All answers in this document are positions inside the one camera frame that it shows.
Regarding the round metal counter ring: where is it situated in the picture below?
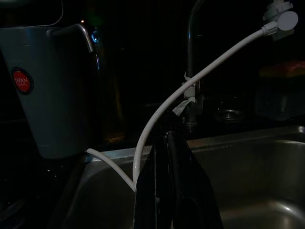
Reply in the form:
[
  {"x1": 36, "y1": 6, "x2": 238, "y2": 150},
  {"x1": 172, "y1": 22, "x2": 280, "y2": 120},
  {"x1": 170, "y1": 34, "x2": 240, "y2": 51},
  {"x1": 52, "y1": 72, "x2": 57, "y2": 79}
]
[{"x1": 213, "y1": 108, "x2": 246, "y2": 124}]

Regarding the long white hose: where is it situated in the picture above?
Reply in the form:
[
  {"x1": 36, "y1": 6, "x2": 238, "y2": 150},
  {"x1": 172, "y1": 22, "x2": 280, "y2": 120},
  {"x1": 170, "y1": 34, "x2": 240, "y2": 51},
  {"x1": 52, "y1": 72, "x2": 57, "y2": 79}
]
[{"x1": 132, "y1": 25, "x2": 278, "y2": 191}]

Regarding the grey water filter container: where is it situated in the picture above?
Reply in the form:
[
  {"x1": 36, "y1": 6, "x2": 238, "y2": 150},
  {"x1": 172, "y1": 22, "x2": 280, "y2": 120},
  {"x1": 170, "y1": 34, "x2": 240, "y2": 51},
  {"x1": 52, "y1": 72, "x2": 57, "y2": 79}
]
[{"x1": 0, "y1": 23, "x2": 101, "y2": 160}]

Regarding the glass oil bottle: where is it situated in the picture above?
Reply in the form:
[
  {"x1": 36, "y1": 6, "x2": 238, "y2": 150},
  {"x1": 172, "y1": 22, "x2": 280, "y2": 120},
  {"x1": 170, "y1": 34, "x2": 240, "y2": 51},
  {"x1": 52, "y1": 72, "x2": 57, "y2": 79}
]
[{"x1": 94, "y1": 30, "x2": 126, "y2": 144}]

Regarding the short white hose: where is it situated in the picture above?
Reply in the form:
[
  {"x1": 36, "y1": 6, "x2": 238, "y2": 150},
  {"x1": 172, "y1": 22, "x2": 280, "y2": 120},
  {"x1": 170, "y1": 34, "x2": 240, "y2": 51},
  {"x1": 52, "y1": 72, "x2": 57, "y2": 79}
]
[{"x1": 85, "y1": 147, "x2": 137, "y2": 192}]

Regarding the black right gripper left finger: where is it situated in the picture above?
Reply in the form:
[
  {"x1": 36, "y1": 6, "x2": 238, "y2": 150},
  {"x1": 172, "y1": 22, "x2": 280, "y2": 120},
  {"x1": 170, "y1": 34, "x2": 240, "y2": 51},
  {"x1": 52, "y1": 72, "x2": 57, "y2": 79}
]
[{"x1": 133, "y1": 114, "x2": 173, "y2": 229}]

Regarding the red yellow sponge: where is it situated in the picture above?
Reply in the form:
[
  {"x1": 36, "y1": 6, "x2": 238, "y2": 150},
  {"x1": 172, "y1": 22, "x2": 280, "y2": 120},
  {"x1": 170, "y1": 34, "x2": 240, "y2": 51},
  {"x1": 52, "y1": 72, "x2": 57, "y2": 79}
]
[{"x1": 259, "y1": 60, "x2": 305, "y2": 78}]

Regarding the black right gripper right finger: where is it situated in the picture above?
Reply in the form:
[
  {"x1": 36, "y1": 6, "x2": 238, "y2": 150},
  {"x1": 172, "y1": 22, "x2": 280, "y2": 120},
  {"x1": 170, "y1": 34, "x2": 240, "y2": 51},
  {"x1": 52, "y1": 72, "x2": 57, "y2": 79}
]
[{"x1": 168, "y1": 130, "x2": 225, "y2": 229}]

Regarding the stainless steel sink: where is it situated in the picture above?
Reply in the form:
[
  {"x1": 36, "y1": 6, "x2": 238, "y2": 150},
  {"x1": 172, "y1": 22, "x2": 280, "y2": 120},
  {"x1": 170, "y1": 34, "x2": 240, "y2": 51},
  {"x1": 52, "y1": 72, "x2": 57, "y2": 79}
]
[{"x1": 50, "y1": 125, "x2": 305, "y2": 229}]

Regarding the white faucet filter attachment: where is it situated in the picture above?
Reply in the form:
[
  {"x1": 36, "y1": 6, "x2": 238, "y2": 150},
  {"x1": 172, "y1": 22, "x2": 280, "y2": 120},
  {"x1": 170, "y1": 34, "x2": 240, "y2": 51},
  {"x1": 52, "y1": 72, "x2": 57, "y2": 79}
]
[{"x1": 262, "y1": 0, "x2": 300, "y2": 42}]

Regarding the white tape on faucet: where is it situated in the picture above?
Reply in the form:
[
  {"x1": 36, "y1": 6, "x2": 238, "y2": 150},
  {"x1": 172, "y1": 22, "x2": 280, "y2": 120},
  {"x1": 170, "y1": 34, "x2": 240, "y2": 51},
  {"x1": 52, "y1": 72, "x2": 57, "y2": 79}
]
[{"x1": 172, "y1": 71, "x2": 202, "y2": 115}]

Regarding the chrome faucet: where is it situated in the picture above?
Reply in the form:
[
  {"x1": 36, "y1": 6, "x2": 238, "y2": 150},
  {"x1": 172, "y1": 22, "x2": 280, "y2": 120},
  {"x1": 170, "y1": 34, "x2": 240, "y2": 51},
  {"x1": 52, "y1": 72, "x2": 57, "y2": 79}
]
[{"x1": 183, "y1": 0, "x2": 206, "y2": 127}]

